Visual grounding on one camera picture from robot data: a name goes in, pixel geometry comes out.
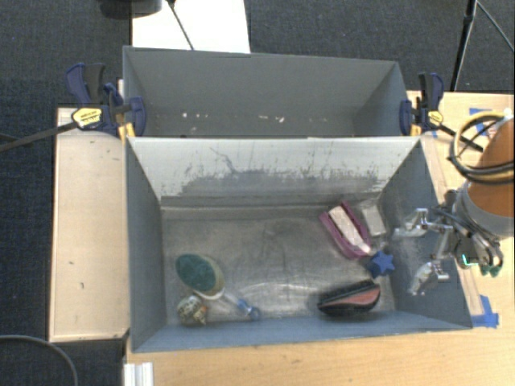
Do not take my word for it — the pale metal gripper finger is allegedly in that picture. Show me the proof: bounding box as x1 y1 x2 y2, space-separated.
392 208 435 240
407 261 451 297

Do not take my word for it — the grey rectangular block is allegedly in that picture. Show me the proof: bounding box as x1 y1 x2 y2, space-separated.
359 204 388 238

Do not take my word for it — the blue star block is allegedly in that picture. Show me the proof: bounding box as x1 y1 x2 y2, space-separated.
367 248 396 279

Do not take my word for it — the purple and white holder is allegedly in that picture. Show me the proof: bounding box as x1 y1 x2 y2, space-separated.
319 200 373 261

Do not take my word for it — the grey metal bin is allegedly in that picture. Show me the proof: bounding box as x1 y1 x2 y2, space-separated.
122 45 474 354

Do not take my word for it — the dark green oval sponge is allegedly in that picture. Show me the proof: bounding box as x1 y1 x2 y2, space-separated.
175 253 226 298

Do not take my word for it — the small patterned round ball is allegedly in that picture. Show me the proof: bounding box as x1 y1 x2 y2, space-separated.
176 295 209 328

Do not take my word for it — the pale wood flat board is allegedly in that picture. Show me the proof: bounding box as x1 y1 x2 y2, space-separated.
47 106 132 343

